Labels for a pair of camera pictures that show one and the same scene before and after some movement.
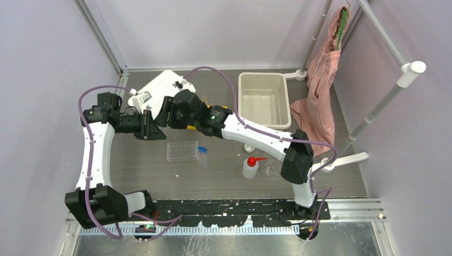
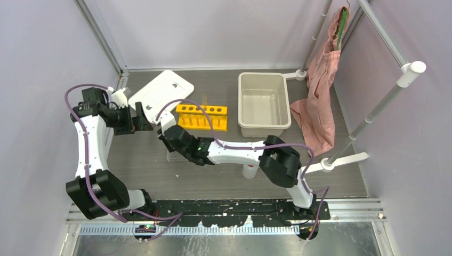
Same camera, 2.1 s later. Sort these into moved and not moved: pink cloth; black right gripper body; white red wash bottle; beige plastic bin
Moved: black right gripper body
Not moved: beige plastic bin; pink cloth; white red wash bottle
